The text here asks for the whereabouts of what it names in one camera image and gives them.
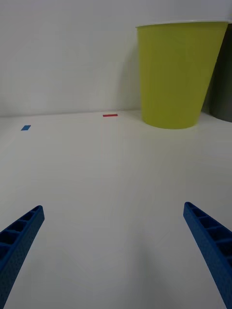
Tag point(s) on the yellow-green plastic bin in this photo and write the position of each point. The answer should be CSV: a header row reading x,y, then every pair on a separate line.
x,y
176,74

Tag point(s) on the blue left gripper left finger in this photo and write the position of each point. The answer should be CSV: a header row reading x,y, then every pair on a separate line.
x,y
18,246

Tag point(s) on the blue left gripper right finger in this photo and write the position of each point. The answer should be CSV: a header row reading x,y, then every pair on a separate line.
x,y
212,243

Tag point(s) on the grey plastic bin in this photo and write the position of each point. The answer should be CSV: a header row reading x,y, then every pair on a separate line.
x,y
223,84

